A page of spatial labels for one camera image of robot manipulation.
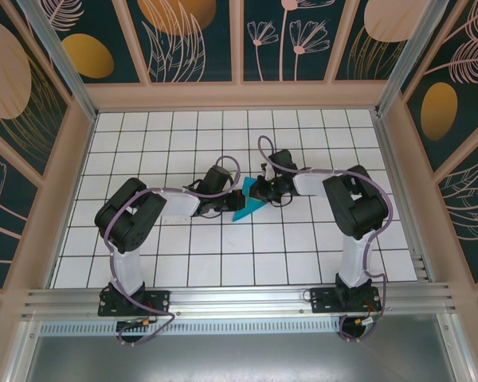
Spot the teal cloth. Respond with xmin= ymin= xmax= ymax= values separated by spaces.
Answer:
xmin=230 ymin=177 xmax=270 ymax=223

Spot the small electronics board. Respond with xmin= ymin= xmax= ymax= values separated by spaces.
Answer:
xmin=117 ymin=316 xmax=159 ymax=332
xmin=340 ymin=313 xmax=383 ymax=339

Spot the grey metal panel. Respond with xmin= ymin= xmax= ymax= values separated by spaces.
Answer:
xmin=23 ymin=314 xmax=461 ymax=382

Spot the long aluminium mounting rail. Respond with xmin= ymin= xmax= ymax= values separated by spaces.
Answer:
xmin=22 ymin=281 xmax=457 ymax=320

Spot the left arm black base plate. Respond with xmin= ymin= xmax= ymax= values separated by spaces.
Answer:
xmin=98 ymin=286 xmax=172 ymax=318

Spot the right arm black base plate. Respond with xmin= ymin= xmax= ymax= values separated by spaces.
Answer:
xmin=309 ymin=284 xmax=382 ymax=314

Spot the perforated metal cable tray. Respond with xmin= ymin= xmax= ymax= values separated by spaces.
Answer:
xmin=39 ymin=321 xmax=343 ymax=336

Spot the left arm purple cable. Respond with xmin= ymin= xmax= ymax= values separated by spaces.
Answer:
xmin=103 ymin=154 xmax=242 ymax=348

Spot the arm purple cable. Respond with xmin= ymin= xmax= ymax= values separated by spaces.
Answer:
xmin=257 ymin=135 xmax=394 ymax=344
xmin=103 ymin=154 xmax=242 ymax=348

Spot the aluminium side rail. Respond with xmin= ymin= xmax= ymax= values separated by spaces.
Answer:
xmin=372 ymin=110 xmax=437 ymax=283

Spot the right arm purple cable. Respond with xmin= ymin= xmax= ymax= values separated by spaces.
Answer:
xmin=257 ymin=135 xmax=394 ymax=344

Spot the aluminium corner post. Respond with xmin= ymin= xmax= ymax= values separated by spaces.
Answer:
xmin=375 ymin=0 xmax=451 ymax=116
xmin=15 ymin=0 xmax=100 ymax=123

